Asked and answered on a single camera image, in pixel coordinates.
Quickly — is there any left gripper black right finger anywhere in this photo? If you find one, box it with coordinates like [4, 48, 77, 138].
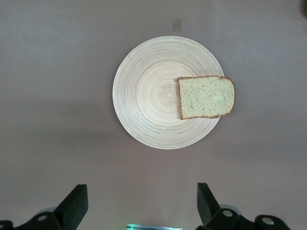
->
[197, 182, 292, 230]

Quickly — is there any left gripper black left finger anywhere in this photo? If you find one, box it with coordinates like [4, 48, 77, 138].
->
[14, 184, 88, 230]

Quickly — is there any slice of brown bread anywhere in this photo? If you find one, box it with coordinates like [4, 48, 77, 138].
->
[177, 76, 236, 120]

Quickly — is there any round wooden plate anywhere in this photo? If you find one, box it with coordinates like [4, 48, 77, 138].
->
[112, 35, 225, 150]

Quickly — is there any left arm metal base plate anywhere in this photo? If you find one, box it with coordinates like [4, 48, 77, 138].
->
[126, 223, 184, 230]

